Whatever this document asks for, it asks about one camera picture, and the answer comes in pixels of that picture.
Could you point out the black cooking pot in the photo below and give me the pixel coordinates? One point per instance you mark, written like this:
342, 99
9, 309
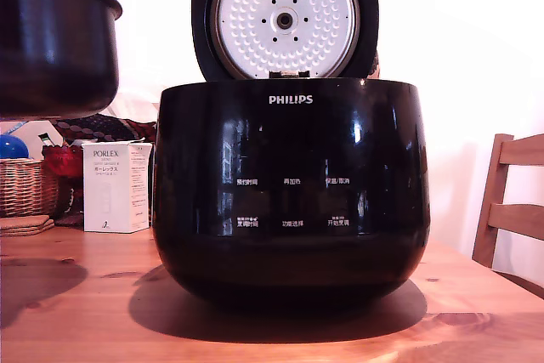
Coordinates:
59, 48

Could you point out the wooden chair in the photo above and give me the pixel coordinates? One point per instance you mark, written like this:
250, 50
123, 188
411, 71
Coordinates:
516, 214

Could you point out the dark patterned cushion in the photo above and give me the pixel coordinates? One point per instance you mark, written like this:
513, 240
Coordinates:
106, 127

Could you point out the light blue ribbon stick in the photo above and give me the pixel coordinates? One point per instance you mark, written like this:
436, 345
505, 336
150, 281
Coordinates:
17, 127

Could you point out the white Porlex cardboard box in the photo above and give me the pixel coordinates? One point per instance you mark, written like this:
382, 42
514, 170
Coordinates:
108, 193

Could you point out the stack of cork coasters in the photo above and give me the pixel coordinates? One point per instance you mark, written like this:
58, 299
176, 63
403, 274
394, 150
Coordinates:
25, 226

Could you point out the woven wicker basket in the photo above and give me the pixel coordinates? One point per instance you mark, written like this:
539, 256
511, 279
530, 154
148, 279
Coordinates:
25, 188

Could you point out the brown object behind lid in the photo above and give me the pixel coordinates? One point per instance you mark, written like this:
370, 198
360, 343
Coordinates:
375, 66

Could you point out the blue ball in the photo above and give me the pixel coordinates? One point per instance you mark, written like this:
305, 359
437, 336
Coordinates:
13, 147

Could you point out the black Philips rice cooker body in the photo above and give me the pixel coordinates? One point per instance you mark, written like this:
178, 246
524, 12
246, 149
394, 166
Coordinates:
293, 261

